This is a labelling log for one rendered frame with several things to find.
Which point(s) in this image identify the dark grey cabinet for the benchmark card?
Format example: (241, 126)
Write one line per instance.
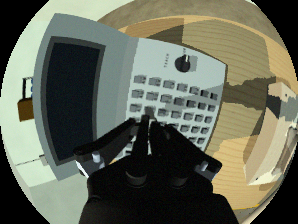
(77, 97)

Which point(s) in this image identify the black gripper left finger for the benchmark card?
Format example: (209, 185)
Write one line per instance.
(93, 156)

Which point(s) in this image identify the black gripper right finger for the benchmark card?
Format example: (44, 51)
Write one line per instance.
(189, 154)

